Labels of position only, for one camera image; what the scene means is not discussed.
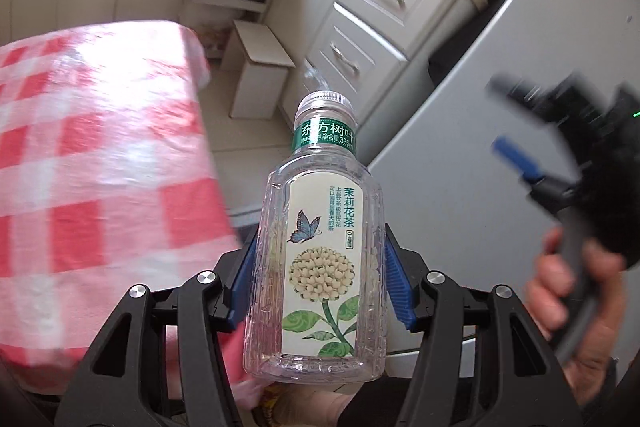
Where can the clear plastic bottle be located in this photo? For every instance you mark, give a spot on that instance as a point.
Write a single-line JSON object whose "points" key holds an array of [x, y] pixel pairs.
{"points": [[318, 307]]}

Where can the right hand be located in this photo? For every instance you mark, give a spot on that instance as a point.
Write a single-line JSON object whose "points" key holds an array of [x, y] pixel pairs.
{"points": [[553, 281]]}

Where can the white step stool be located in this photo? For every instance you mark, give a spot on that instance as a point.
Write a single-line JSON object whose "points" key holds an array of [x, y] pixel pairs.
{"points": [[260, 60]]}

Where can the red checkered tablecloth table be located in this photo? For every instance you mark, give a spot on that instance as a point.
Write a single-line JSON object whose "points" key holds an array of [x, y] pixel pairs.
{"points": [[106, 181]]}

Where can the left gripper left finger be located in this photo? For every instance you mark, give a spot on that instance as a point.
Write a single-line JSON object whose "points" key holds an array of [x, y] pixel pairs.
{"points": [[234, 271]]}

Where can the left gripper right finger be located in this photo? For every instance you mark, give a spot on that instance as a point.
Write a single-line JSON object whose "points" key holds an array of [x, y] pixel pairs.
{"points": [[405, 271]]}

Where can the yellow patterned slipper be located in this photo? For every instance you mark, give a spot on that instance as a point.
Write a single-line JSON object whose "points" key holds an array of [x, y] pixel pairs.
{"points": [[290, 405]]}

